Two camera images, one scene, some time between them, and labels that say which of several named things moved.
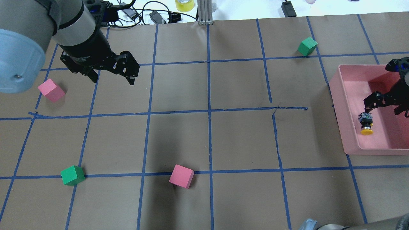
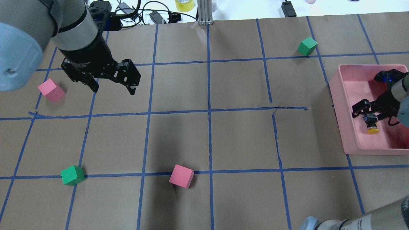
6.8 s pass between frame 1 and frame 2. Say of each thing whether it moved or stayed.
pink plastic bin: stayed
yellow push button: moved
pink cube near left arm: stayed
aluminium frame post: stayed
